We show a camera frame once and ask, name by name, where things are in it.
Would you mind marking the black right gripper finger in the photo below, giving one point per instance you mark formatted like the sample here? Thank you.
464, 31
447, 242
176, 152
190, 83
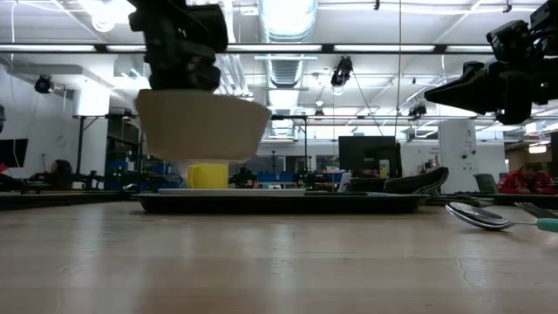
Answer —
436, 93
479, 83

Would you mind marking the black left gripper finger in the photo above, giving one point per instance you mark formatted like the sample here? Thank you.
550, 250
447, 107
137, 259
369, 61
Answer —
185, 83

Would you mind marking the beige bowl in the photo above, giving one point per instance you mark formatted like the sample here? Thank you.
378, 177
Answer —
200, 126

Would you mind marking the yellow mug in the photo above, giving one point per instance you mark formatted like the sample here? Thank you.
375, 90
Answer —
209, 176

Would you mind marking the white round plate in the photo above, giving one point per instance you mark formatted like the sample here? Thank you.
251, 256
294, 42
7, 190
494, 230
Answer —
244, 191

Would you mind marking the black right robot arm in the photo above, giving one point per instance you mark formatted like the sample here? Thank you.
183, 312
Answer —
545, 17

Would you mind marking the black serving tray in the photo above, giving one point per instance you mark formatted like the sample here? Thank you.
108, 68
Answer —
279, 204

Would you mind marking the black ceiling spotlight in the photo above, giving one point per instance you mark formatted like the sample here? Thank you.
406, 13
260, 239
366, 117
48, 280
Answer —
342, 70
417, 110
43, 83

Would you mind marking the white pillar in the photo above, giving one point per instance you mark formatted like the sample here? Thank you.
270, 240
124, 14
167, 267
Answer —
457, 152

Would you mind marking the long ceiling light strip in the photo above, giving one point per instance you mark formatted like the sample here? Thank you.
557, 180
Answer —
370, 48

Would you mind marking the black monitor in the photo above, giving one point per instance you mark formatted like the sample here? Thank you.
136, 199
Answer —
366, 154
13, 152

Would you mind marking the person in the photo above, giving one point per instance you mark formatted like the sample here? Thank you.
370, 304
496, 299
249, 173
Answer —
525, 183
61, 168

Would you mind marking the grey office chair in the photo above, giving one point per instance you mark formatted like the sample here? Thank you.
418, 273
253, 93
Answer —
485, 183

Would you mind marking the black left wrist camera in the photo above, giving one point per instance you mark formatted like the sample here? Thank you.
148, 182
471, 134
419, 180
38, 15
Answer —
211, 28

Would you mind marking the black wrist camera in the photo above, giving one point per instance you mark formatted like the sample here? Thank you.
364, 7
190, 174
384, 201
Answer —
508, 39
211, 28

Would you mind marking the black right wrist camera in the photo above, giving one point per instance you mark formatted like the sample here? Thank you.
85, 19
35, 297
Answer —
508, 39

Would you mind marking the silver ventilation duct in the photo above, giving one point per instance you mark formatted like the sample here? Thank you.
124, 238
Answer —
285, 26

